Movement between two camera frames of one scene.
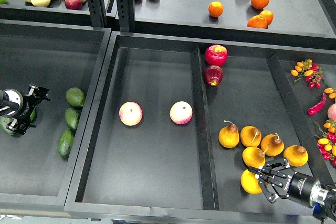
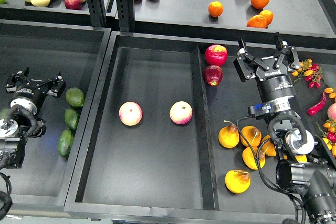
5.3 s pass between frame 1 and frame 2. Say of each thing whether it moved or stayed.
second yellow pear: stayed
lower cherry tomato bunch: stayed
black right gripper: moved
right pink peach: stayed
